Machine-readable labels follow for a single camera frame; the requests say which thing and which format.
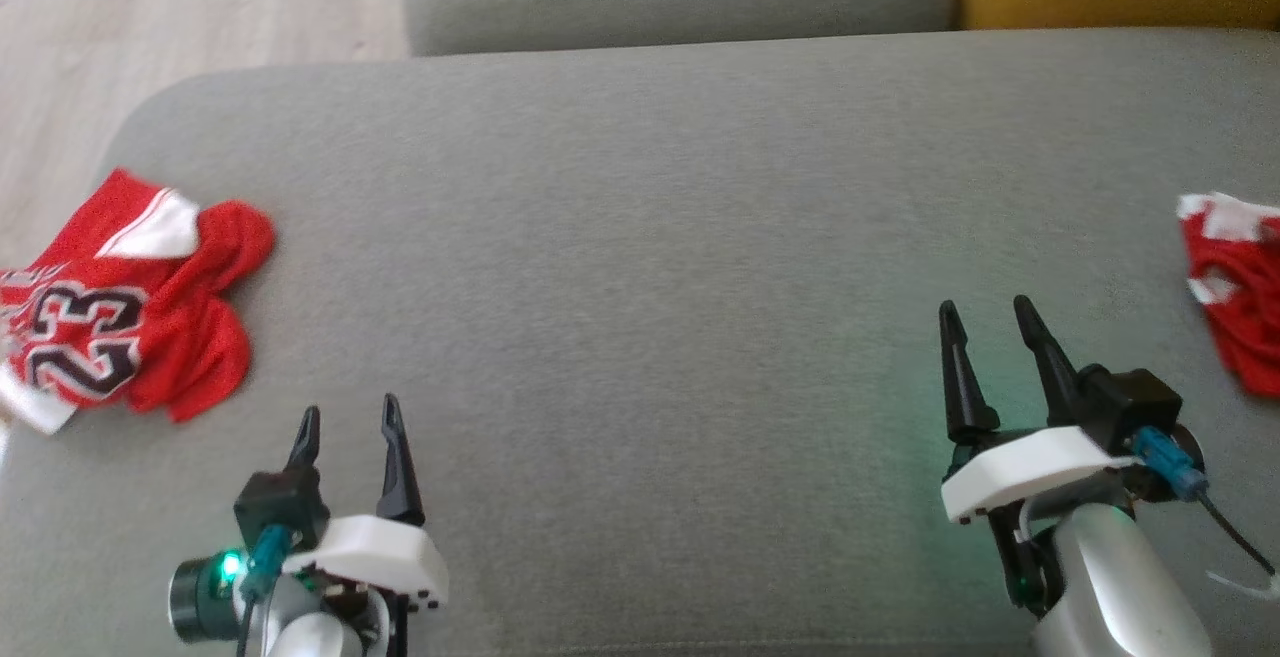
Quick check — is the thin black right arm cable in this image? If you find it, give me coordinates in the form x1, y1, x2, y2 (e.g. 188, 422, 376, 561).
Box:
1195, 492, 1277, 578

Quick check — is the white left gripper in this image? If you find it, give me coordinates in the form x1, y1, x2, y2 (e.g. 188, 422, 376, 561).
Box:
282, 393, 450, 657

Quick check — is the small white tape strip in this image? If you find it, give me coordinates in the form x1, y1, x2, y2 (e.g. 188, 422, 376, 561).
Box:
1205, 567, 1280, 600

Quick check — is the blue left camera cable connector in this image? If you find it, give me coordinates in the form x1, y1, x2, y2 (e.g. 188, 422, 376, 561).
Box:
243, 524, 297, 600

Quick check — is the grey fabric sofa seat cushion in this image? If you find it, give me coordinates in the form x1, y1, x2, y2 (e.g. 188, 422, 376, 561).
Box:
0, 29, 1280, 657

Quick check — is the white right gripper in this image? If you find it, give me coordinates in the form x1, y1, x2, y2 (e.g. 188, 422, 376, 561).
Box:
937, 294, 1141, 620

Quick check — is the blue camera cable connector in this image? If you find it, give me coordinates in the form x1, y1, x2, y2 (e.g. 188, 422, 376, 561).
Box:
243, 524, 297, 600
1132, 426, 1210, 501

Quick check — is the blue right camera cable connector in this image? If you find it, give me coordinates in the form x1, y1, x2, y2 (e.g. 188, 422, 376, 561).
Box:
1132, 426, 1210, 501

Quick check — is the crumpled red white garment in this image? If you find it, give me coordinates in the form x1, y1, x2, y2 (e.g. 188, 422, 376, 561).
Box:
1175, 191, 1280, 400

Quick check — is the red basketball jersey number 23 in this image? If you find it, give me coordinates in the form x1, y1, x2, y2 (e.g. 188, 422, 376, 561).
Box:
0, 168, 277, 437

